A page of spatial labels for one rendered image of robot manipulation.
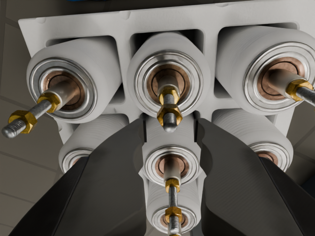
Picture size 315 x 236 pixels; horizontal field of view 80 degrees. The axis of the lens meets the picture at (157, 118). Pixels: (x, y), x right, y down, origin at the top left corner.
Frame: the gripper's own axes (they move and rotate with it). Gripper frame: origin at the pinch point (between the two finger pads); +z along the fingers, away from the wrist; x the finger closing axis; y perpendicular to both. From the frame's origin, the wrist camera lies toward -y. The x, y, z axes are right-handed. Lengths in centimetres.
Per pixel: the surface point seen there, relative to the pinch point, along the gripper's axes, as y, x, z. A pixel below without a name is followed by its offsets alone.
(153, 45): -3.5, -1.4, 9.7
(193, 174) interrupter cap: 13.7, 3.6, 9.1
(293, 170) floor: 37, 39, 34
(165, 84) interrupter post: -0.4, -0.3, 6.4
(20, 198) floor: 51, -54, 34
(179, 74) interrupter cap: -0.5, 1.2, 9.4
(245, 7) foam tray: -6.7, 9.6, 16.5
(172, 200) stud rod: 12.0, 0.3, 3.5
